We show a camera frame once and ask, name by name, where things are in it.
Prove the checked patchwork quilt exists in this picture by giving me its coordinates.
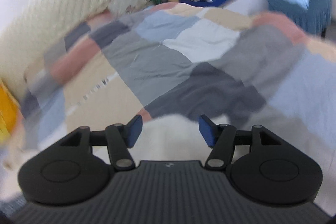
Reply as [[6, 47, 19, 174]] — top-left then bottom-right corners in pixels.
[[21, 2, 336, 151]]

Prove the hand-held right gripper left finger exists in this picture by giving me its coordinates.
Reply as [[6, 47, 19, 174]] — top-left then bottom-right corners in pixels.
[[60, 114, 143, 171]]

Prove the white knitted sweater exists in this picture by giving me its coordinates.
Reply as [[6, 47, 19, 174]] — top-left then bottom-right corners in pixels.
[[0, 113, 263, 201]]

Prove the yellow crown pillow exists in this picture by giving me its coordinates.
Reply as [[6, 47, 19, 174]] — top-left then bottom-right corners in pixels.
[[0, 78, 23, 136]]

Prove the white floral pillow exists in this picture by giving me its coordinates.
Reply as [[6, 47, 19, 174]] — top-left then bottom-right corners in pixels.
[[109, 0, 147, 13]]

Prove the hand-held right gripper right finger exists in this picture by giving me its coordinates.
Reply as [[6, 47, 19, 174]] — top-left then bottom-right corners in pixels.
[[199, 114, 282, 169]]

